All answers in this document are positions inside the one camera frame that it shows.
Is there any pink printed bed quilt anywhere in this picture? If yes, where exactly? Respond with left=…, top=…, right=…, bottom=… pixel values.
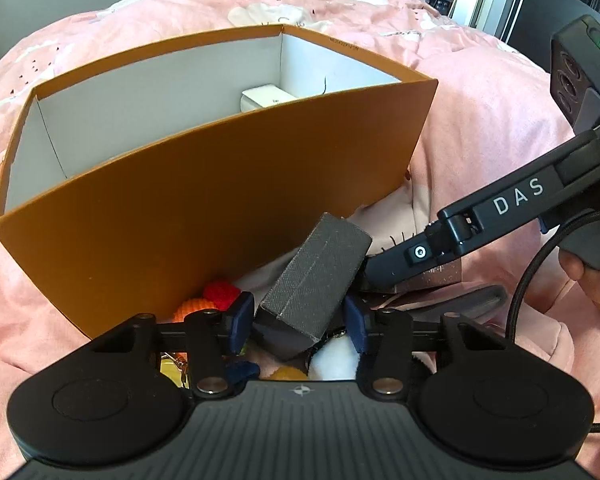
left=0, top=0, right=600, bottom=479

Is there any orange cardboard storage box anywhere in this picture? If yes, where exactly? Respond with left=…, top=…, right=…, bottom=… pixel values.
left=0, top=25, right=437, bottom=337

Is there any person's right hand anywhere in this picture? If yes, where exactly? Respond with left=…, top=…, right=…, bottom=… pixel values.
left=558, top=249, right=600, bottom=310

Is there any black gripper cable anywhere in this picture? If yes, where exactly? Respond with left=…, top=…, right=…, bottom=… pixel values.
left=506, top=208, right=600, bottom=434

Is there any orange crochet plush keychain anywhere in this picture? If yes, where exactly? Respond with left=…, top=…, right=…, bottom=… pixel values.
left=159, top=279, right=261, bottom=391

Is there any white fluffy pompom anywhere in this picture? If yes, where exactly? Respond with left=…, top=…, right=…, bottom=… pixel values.
left=308, top=334, right=360, bottom=382

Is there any white glasses case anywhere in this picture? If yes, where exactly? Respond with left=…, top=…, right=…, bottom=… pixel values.
left=239, top=84, right=297, bottom=113

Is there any dark grey gift box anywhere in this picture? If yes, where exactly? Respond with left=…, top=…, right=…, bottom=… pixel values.
left=253, top=214, right=372, bottom=361

